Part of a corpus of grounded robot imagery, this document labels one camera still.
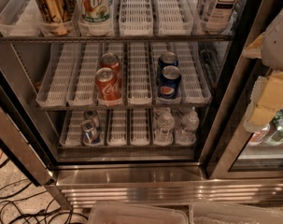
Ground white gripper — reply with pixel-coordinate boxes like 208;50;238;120
242;8;283;133

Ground tea bottle with white label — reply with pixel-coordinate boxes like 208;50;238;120
196;0;237;35

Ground red label clear bottle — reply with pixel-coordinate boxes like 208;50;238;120
248;124;271;146

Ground green glass bottle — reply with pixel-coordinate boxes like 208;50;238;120
266;108;283;146

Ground right clear water bottle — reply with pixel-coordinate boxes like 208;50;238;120
176;108;200;146

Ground clear water bottle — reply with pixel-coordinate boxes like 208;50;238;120
154;112;175;146
176;108;200;146

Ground left clear water bottle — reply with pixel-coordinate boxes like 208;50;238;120
154;112;175;146

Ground steel fridge cabinet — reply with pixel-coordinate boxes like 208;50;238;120
0;0;283;209

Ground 7up bottle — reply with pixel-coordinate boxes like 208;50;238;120
78;0;112;36

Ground left fridge door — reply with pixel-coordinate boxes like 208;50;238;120
0;57;58;186

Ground front blue pepsi can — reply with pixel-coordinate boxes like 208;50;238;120
158;65;181;99

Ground blue pepsi can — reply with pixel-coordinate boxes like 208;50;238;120
158;65;181;99
157;51;178;73

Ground rear blue pepsi can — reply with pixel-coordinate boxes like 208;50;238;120
157;51;178;73

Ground rear red cola can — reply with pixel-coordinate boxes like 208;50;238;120
100;52;121;78

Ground red cola can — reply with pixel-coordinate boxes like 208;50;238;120
95;67;121;102
100;52;121;78

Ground right clear plastic bin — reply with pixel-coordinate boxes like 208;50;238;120
189;202;283;224

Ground clear plastic bin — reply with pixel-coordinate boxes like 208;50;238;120
189;202;283;224
87;202;189;224

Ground front red cola can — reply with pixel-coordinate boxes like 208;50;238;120
95;67;121;102

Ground rear silver blue can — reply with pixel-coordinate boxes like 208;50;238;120
84;109;100;128

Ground silver blue can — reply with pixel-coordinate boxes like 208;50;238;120
81;119;100;146
84;109;100;128

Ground front silver blue can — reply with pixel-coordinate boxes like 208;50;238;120
81;119;100;146

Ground left clear plastic bin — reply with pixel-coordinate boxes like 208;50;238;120
87;202;189;224

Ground gold drink can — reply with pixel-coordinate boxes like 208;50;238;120
36;0;72;35

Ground black floor cables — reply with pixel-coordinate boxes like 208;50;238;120
0;157;89;224

